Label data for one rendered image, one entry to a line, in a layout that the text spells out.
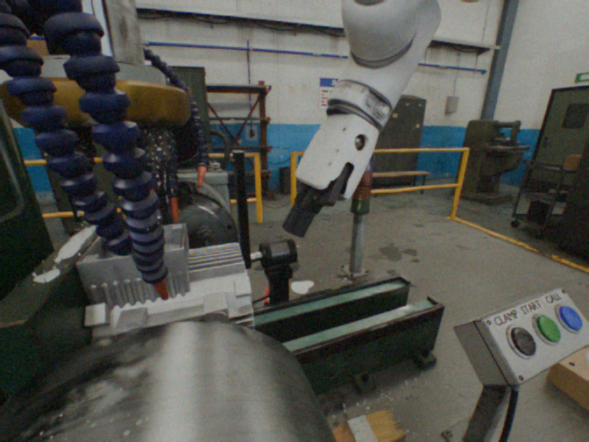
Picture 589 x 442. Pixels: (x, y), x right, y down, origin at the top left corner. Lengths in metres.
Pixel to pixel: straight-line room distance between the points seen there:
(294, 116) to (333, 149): 5.31
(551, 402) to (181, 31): 5.71
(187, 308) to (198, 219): 0.28
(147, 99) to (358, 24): 0.22
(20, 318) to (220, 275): 0.21
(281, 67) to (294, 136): 1.28
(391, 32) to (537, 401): 0.69
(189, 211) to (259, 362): 0.46
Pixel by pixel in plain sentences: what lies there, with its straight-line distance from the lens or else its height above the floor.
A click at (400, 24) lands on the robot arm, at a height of 1.39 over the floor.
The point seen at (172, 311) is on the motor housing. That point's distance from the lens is 0.39.
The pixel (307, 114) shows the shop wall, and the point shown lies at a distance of 5.72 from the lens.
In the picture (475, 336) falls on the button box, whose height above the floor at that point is 1.06.
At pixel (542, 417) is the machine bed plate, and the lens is 0.73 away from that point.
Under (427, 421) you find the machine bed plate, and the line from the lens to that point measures 0.62.
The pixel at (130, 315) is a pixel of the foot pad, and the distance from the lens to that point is 0.39.
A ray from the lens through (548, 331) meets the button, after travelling 0.44.
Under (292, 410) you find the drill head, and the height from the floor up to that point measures 1.13.
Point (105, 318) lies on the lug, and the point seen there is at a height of 1.08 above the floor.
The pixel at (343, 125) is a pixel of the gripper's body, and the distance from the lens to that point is 0.34.
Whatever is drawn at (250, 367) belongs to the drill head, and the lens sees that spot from 0.19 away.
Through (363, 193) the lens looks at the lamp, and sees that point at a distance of 0.83.
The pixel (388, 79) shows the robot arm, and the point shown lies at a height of 1.35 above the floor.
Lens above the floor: 1.29
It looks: 20 degrees down
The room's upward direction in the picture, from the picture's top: straight up
